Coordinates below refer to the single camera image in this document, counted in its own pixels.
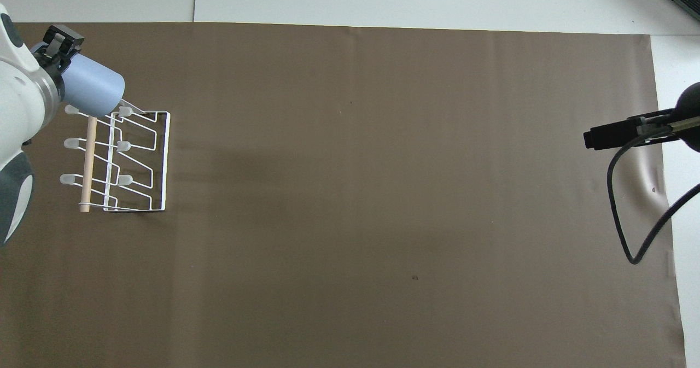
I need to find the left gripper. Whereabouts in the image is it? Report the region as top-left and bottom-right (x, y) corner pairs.
(31, 25), (85, 79)

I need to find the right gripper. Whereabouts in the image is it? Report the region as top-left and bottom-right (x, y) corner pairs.
(652, 82), (700, 154)

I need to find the white wire cup holder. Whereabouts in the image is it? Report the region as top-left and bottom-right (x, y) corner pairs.
(60, 104), (172, 214)

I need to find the light blue cup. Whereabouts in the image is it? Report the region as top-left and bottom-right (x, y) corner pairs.
(61, 53), (126, 119)

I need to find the black cable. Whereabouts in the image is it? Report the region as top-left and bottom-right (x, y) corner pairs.
(607, 131), (700, 265)

